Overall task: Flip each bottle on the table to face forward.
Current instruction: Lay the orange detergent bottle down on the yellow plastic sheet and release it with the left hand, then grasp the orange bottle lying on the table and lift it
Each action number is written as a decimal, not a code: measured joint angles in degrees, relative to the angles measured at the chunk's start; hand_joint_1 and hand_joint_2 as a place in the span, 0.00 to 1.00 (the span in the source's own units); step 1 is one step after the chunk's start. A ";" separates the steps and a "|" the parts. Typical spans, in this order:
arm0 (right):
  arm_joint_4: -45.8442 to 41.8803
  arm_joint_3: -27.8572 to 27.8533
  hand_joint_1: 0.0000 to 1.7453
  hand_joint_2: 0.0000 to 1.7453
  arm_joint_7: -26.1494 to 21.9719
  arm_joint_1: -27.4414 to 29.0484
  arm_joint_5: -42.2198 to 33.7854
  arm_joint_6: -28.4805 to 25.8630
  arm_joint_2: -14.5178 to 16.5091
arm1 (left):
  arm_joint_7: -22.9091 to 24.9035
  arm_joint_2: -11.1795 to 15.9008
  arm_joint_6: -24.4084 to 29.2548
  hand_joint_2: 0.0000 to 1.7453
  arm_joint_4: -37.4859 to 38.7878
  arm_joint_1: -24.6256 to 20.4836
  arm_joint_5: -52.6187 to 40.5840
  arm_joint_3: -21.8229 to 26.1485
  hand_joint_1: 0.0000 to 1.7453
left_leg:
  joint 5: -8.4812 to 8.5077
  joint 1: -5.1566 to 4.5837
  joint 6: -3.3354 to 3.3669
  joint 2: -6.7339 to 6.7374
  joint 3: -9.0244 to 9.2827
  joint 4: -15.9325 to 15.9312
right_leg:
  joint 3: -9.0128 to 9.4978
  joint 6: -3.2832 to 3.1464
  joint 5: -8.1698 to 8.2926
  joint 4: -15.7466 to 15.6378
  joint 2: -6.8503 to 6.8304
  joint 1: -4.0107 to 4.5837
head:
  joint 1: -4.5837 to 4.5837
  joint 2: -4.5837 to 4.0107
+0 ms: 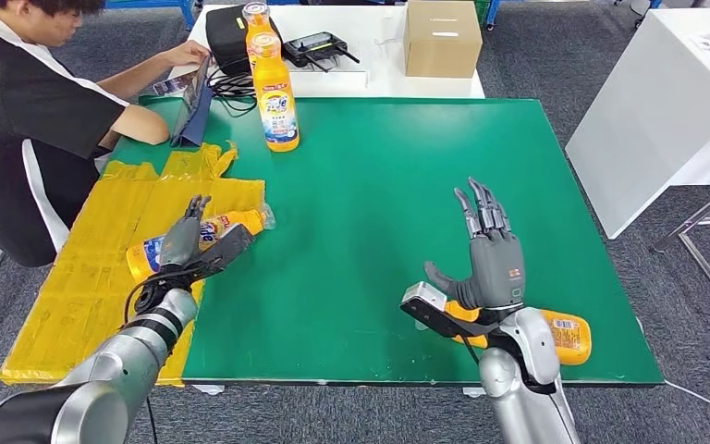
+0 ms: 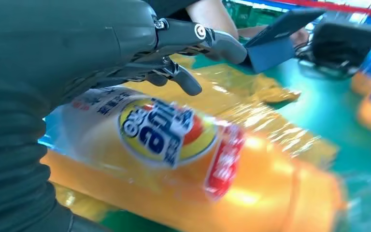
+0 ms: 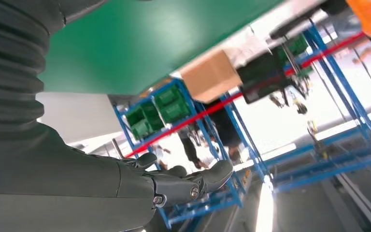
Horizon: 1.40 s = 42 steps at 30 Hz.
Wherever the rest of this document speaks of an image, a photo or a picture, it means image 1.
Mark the green table mat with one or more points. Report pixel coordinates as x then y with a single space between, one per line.
361 184

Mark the black remote controller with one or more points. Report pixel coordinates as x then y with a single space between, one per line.
313 47

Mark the orange detergent bottle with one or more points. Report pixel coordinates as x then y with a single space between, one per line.
242 220
256 15
569 340
275 92

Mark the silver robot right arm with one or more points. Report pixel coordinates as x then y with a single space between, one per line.
526 392

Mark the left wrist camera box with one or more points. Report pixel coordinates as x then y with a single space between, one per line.
226 248

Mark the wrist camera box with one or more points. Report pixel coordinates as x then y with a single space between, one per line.
226 248
428 306

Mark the tablet in blue case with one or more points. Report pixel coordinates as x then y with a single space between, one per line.
197 116

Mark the blue metal frame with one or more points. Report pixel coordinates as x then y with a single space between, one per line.
147 3

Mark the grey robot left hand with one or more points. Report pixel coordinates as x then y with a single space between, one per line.
180 242

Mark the person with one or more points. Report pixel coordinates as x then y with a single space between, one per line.
24 122

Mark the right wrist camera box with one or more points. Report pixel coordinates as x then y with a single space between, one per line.
428 306

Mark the grey metal table frame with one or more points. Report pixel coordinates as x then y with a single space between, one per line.
698 211

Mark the yellow taped cardboard sheet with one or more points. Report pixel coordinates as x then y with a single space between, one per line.
85 318

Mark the flat white box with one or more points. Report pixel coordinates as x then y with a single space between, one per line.
333 80

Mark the green plastic crates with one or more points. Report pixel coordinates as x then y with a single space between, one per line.
482 7

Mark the brown cardboard box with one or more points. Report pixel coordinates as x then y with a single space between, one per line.
442 49

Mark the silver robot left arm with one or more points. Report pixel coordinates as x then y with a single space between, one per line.
122 355

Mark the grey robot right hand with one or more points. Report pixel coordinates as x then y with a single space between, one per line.
496 269

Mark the white side table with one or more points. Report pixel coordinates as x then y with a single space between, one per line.
649 122

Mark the black zipped carry case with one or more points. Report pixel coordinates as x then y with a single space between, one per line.
226 37

